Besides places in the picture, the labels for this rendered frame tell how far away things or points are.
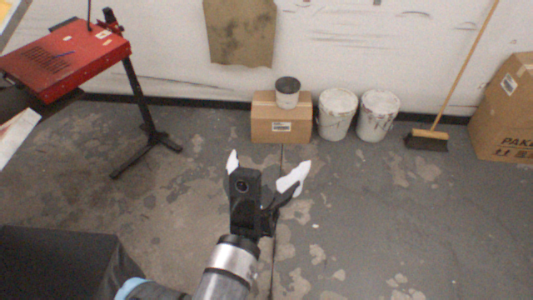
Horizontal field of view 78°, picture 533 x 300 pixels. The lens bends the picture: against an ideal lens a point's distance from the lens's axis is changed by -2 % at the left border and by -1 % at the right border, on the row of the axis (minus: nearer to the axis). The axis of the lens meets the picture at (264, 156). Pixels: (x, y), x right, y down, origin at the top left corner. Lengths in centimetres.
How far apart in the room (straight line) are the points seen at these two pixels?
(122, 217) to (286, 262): 125
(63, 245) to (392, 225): 204
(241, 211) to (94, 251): 101
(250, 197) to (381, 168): 242
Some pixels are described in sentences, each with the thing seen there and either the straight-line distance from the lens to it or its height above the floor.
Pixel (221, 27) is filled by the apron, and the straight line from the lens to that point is 263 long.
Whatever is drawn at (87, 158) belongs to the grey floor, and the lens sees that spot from 315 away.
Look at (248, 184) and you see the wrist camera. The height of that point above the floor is 176.
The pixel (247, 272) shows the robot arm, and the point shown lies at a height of 168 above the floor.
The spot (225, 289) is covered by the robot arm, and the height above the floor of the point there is 169.
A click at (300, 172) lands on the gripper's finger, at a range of 59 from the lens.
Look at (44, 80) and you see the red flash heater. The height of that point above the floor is 110.
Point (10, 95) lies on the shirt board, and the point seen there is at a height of 95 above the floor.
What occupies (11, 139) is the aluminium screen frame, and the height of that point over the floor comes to 155.
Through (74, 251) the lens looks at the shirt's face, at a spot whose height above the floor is 95.
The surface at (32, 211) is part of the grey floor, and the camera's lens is 304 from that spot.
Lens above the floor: 216
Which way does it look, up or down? 51 degrees down
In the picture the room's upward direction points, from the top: straight up
